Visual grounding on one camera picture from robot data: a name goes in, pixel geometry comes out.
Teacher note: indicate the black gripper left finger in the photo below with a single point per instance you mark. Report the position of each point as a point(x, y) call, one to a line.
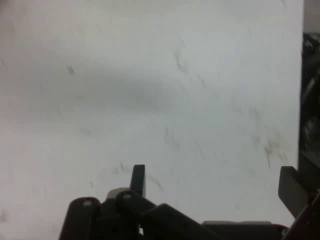
point(130, 215)

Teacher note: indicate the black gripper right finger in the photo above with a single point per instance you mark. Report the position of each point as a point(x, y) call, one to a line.
point(302, 207)

